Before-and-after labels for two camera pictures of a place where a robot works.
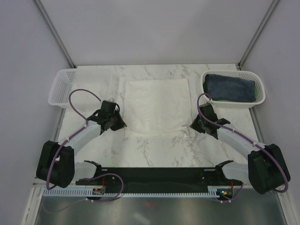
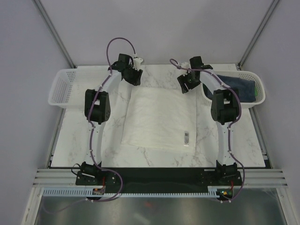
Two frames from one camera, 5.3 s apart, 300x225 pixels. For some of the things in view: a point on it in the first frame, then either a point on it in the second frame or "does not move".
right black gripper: (194, 125) → (181, 80)
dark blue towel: (226, 87) does not move
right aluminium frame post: (271, 9) does not move
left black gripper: (120, 124) → (136, 81)
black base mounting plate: (217, 177) does not move
